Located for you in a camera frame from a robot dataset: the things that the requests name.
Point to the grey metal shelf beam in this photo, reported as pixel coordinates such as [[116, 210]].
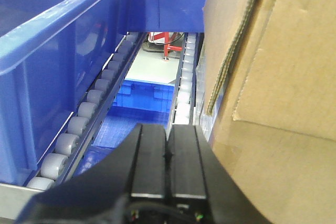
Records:
[[14, 198]]

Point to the left grey roller track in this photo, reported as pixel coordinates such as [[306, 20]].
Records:
[[80, 129]]

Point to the blue plastic crate below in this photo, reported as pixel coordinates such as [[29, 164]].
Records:
[[136, 102]]

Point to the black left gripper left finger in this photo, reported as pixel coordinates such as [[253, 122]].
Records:
[[135, 170]]

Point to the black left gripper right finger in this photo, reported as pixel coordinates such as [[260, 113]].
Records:
[[201, 182]]

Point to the large blue plastic bin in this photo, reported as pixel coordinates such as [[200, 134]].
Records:
[[52, 51]]

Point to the brown cardboard box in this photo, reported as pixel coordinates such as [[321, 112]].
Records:
[[270, 81]]

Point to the red metal stand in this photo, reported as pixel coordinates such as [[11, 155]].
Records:
[[166, 40]]

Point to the right white roller track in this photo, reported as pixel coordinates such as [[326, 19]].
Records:
[[182, 107]]

